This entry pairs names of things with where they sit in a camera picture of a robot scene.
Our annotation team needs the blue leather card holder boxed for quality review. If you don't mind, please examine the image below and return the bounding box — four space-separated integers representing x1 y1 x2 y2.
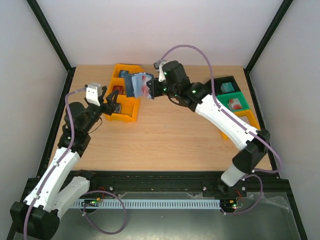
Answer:
123 72 154 99

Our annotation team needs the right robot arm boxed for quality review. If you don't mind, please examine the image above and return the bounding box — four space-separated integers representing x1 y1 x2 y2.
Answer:
146 60 270 196

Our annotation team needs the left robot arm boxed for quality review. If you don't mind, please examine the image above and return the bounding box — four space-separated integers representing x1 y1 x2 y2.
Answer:
10 83 119 240

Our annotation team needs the black VIP card stack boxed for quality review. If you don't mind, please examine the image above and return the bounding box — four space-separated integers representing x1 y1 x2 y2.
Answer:
114 103 122 114

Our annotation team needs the red VIP card stack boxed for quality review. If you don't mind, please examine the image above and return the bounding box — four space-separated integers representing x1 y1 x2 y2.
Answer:
112 85 126 95

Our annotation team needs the blue card stack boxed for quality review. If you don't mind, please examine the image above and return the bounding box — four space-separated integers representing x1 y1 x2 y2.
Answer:
118 69 129 78

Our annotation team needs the teal card stack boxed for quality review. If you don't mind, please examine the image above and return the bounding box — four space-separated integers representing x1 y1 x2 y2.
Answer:
220 82 235 93

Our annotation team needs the white red card stack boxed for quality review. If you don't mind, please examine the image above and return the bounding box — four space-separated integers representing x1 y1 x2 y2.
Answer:
228 98 243 111

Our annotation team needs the yellow three-compartment bin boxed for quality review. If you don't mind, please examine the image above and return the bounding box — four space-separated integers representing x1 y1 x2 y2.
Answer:
105 64 144 123

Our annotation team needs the black bin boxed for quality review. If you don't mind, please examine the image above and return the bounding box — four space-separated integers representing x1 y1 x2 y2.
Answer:
213 75 241 96

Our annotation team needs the green bin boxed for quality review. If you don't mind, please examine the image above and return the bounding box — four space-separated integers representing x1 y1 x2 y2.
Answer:
216 91 250 112

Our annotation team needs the yellow bin right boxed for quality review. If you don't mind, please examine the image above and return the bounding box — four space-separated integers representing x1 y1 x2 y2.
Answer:
233 109 261 130

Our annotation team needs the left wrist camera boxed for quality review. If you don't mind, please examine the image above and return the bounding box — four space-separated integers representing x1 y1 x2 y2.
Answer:
85 82 102 106

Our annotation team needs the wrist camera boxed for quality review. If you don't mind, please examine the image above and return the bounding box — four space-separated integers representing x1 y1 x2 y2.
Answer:
153 59 167 82
85 82 102 106

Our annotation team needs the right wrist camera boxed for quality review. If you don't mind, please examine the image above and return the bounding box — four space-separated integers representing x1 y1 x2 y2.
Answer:
153 59 167 82

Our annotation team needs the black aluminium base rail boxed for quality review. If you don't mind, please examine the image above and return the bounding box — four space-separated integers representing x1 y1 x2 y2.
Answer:
27 170 291 198

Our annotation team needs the black frame post left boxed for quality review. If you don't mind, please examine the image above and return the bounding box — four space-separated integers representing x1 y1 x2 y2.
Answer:
26 0 76 73

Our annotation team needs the black frame post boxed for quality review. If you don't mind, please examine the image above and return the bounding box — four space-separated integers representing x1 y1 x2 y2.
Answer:
26 0 76 73
244 0 295 73

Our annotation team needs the light blue cable duct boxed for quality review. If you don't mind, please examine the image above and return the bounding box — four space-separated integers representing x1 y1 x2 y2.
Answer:
70 199 221 210

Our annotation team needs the black frame post right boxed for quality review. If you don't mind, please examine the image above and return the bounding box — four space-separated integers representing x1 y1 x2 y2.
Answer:
244 0 295 73

